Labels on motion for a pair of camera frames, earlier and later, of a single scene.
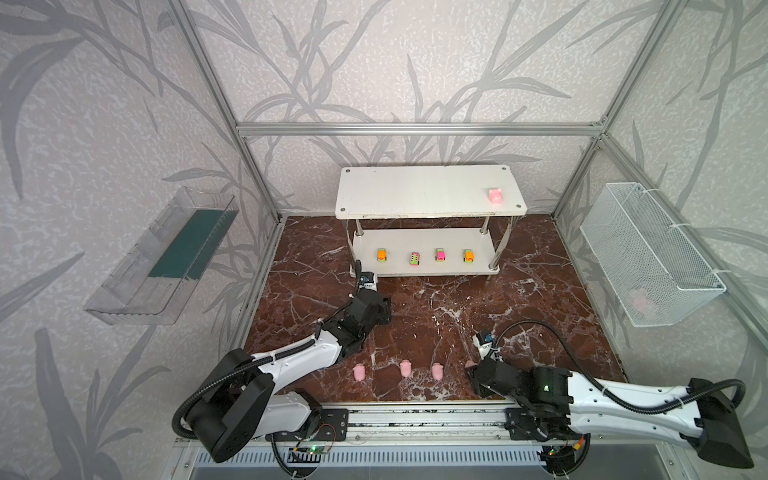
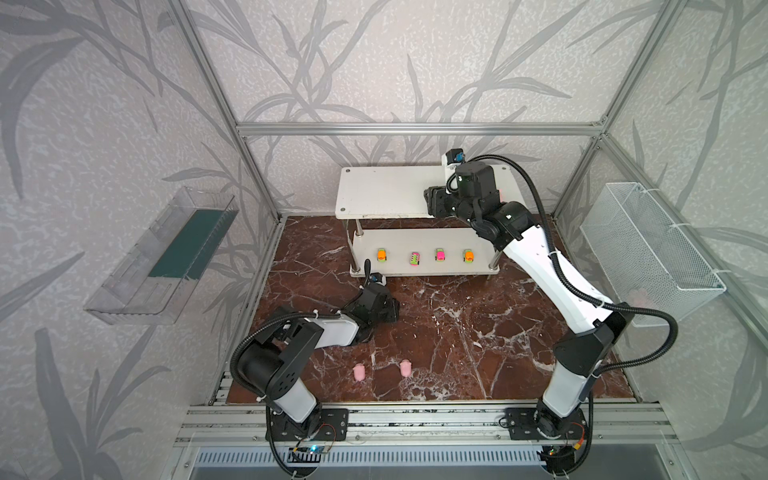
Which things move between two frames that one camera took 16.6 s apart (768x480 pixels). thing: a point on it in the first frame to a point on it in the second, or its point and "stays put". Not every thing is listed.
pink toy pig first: [359, 372] stays put
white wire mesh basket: [652, 271] stays put
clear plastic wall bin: [152, 282] stays put
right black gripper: [482, 370] to [433, 199]
